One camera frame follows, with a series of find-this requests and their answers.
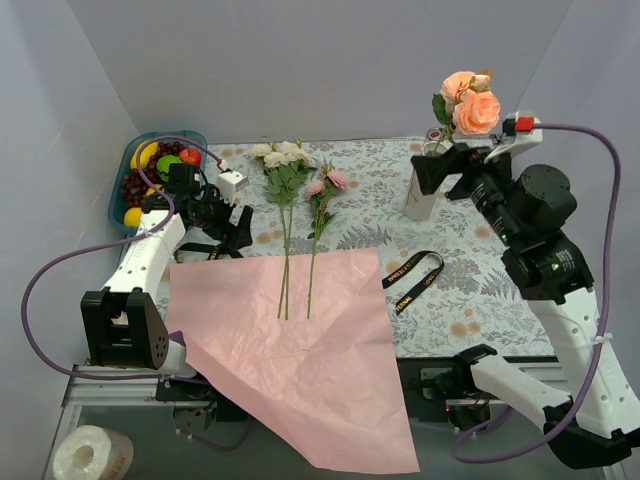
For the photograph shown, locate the dark red grapes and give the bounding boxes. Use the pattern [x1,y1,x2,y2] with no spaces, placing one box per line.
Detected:
[121,141,186,208]

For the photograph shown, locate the orange rose flower stem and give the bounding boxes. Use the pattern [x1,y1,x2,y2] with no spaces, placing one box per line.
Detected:
[431,70,501,153]

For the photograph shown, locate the white tissue roll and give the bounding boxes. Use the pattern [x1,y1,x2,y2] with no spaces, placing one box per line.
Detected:
[53,425,134,480]

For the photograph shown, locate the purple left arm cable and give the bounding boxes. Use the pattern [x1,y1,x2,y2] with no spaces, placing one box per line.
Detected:
[20,135,251,451]

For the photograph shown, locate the black ribbon gold lettering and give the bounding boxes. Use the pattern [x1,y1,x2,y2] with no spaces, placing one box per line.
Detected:
[172,238,446,316]

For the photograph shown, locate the pink rose flower stem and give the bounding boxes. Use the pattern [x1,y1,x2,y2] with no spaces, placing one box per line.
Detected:
[306,163,349,319]

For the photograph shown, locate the purple pink wrapping paper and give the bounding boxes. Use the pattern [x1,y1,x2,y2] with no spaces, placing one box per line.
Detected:
[166,248,419,474]

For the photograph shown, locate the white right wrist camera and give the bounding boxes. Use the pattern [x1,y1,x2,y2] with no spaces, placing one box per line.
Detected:
[484,111,543,163]

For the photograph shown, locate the teal plastic fruit tray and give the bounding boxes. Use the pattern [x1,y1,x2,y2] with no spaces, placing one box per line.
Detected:
[108,130,207,236]

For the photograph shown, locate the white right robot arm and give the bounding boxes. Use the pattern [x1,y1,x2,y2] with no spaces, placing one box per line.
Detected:
[411,144,639,469]

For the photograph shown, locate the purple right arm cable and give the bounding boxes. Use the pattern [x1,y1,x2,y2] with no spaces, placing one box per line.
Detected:
[452,122,622,464]

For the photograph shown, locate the floral table mat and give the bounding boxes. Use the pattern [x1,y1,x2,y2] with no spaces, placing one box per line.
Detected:
[102,137,556,361]

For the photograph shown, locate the yellow lemon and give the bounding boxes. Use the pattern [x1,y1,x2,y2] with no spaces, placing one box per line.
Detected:
[123,207,143,229]

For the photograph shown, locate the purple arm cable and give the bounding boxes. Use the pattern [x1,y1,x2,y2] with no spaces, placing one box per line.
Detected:
[20,135,251,451]
[452,122,622,464]

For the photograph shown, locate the yellow fruit in tray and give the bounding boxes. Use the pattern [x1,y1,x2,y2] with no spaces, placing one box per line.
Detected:
[145,184,163,197]

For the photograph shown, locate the yellow mango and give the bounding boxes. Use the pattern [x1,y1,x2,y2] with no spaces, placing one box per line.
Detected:
[130,142,159,170]

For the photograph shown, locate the white rose flower stem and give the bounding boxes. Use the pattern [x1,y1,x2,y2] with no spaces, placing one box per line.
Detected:
[250,143,299,320]

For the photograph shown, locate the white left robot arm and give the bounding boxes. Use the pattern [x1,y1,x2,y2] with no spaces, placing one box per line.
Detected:
[81,201,253,400]

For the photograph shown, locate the red apple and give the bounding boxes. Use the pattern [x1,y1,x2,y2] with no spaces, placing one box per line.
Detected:
[178,148,202,168]

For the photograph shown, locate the green apple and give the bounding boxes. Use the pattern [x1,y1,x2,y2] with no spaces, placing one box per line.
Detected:
[156,155,182,183]

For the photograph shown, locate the white ceramic vase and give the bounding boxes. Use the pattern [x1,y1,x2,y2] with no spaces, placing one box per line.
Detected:
[403,140,452,222]

